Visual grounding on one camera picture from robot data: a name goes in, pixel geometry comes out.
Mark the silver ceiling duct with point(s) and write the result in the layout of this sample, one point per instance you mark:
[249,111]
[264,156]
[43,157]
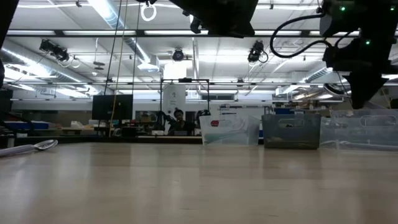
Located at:
[136,46]

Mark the grey plastic bin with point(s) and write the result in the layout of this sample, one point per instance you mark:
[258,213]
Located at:
[292,137]

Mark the black aluminium table frame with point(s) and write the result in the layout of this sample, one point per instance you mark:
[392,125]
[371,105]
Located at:
[124,140]

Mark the seated person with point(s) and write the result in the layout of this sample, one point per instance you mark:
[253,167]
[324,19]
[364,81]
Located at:
[180,126]

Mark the clear bin with red sticker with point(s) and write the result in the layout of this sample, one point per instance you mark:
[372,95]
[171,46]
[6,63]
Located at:
[230,130]

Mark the black ceiling camera cluster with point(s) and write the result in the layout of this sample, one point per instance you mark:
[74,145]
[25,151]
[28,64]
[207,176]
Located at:
[56,51]

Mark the clear plastic bin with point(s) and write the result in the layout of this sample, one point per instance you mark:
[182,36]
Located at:
[342,133]

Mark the round black ceiling camera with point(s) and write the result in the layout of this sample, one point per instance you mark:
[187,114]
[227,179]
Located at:
[178,55]

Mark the black stand frame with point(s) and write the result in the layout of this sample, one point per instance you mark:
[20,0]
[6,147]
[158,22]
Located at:
[185,80]

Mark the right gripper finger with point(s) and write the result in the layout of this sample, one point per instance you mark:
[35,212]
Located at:
[373,85]
[357,90]

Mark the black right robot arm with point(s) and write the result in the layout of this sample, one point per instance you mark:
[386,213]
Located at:
[367,18]

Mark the black monitor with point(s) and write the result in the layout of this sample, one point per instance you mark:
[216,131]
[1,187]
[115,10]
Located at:
[102,107]

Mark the white panel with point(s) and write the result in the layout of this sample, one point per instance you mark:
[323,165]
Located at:
[174,99]

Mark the blue storage bin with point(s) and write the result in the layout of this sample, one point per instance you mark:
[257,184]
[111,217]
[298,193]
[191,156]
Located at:
[28,125]

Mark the background black robot arm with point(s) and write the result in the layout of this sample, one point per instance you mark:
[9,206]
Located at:
[161,118]

